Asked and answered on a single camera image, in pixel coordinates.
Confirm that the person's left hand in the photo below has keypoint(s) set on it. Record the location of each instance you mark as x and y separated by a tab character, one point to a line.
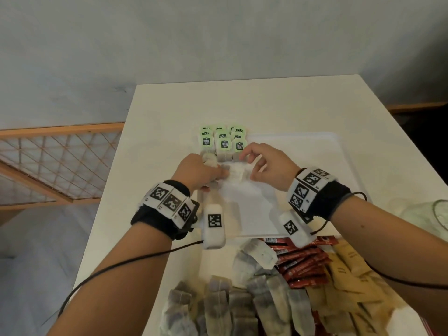
192	171

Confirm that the person's right hand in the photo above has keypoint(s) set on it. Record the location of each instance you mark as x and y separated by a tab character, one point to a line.
276	167

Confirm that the person's left thumb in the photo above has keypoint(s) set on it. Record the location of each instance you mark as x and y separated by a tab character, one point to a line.
218	174

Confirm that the person's right thumb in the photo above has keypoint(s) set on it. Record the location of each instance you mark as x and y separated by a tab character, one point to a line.
258	169

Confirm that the beige tea bag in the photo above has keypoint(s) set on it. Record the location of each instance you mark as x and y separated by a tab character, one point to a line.
210	160

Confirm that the white tea bag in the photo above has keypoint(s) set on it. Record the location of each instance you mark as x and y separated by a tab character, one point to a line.
238	173

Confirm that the person's right forearm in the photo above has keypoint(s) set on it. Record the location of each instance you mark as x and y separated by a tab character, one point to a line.
392	241

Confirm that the person's left forearm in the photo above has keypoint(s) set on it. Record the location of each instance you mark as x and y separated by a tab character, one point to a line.
115	286

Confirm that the group of green label packets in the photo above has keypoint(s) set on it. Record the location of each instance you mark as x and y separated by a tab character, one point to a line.
223	141

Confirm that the white plastic tray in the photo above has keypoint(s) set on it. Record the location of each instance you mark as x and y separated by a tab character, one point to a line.
315	153

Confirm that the black wristband with marker tags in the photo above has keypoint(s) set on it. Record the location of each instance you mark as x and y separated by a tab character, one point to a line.
168	206
315	192

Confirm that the pile of red sachets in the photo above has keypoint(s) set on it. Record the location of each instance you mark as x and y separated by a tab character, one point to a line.
304	267

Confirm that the pile of grey tea bags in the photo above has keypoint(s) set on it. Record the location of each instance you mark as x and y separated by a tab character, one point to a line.
245	304

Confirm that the pile of brown sachets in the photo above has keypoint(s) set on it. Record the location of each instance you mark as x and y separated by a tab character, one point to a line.
353	293

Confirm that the wooden lattice screen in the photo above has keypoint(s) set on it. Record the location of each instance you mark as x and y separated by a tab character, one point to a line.
52	164

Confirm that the wooden baseboard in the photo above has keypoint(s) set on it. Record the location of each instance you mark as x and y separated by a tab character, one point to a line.
416	107

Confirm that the clear glass jar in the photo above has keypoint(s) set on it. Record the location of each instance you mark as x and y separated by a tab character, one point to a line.
427	216

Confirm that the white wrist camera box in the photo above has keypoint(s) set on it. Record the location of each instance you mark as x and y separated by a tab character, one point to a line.
295	229
214	227

